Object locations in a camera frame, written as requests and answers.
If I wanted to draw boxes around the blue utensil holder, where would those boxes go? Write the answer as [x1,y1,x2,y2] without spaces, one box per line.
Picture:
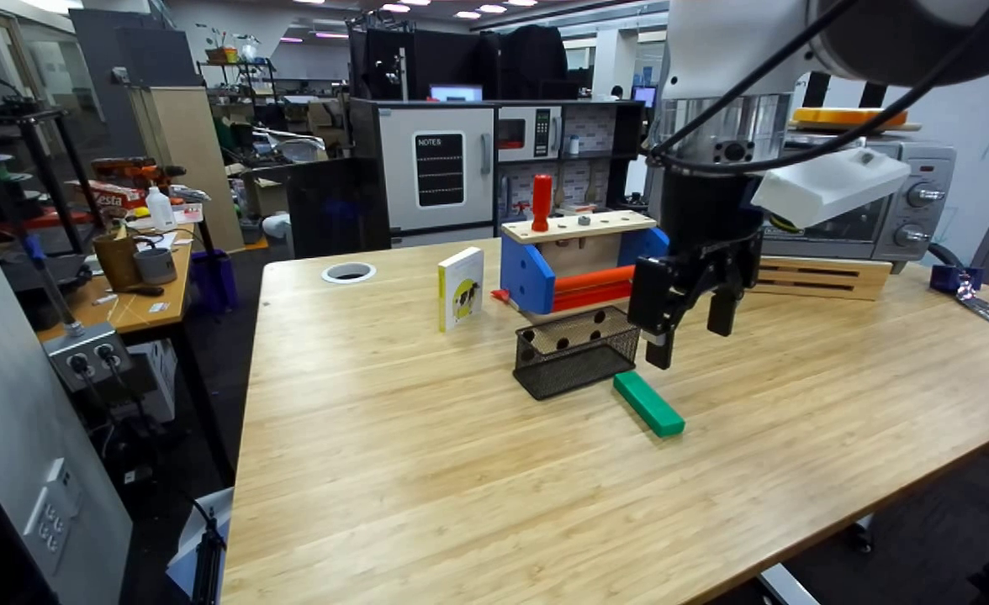
[925,242,989,294]

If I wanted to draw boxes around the silver toaster oven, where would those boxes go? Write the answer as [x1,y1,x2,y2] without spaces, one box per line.
[761,136,957,270]

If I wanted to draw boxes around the small white green box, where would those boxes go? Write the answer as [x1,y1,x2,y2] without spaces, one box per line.
[433,246,488,335]

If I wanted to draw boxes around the red toy peg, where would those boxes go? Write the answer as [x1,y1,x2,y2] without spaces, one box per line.
[529,170,553,236]

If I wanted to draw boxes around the wooden toy toolbox blue sides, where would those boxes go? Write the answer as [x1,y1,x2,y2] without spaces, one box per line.
[496,208,672,318]

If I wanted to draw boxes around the green rectangular block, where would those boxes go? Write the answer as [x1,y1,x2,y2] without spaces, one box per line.
[609,367,689,441]

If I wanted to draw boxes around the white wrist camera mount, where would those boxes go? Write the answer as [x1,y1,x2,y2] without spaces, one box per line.
[748,144,914,236]

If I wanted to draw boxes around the white spray bottle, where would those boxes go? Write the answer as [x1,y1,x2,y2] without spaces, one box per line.
[142,181,178,236]

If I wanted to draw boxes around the black office chair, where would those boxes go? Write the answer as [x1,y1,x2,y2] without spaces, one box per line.
[282,158,392,263]

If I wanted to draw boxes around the grey metal panel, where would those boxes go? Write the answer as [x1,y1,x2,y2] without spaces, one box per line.
[0,188,136,605]

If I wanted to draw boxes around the white laboratory oven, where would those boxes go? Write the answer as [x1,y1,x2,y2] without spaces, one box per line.
[377,105,496,236]

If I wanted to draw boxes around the grey outlet box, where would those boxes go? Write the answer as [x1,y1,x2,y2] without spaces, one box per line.
[42,323,135,395]

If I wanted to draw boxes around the orange round plate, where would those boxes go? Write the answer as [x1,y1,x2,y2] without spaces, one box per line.
[792,105,912,135]

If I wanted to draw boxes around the black mesh box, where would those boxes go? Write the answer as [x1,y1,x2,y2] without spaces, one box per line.
[511,303,644,404]

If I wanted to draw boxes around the wooden side desk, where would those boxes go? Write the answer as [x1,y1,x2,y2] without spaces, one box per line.
[38,229,198,342]

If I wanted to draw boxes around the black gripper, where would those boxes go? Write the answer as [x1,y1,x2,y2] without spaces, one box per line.
[624,165,766,373]

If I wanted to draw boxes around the round table cable grommet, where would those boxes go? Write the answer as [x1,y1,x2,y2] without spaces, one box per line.
[318,259,378,286]

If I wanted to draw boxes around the wooden slatted crate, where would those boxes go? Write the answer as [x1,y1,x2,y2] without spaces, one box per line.
[753,252,893,303]

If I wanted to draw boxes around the brown cardboard box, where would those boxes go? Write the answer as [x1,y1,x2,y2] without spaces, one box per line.
[91,229,145,294]

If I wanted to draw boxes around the black bookend stand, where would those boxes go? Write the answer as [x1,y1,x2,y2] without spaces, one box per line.
[801,67,833,112]

